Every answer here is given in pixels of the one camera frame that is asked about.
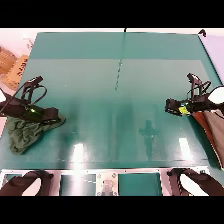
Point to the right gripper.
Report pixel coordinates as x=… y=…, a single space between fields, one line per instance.
x=175 y=106

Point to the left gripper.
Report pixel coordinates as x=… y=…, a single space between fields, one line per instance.
x=51 y=114

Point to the green garment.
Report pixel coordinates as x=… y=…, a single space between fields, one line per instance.
x=25 y=135

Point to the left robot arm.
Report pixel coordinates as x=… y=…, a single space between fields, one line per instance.
x=20 y=110

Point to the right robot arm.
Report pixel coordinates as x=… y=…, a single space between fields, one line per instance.
x=213 y=98

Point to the red-brown garment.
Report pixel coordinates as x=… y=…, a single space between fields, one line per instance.
x=204 y=128

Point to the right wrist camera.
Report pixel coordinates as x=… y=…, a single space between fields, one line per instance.
x=196 y=83

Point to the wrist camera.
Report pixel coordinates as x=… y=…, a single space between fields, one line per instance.
x=33 y=82
x=196 y=83

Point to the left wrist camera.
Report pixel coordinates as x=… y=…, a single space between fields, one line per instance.
x=33 y=82

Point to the silver frame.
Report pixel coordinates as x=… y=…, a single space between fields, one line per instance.
x=106 y=178

